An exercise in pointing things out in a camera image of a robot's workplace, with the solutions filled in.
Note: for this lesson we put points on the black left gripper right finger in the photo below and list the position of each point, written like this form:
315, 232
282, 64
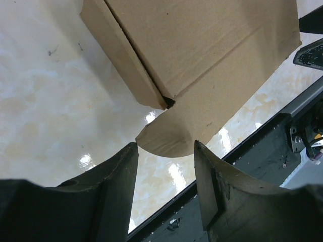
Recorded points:
235, 206

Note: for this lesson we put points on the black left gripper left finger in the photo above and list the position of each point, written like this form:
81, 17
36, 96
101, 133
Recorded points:
93, 206

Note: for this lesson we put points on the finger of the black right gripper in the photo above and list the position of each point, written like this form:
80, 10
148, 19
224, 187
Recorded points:
310, 16
310, 55

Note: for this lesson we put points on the brown cardboard box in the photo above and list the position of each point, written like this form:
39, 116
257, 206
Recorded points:
197, 61

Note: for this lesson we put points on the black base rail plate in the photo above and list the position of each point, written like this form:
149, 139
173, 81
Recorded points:
284, 152

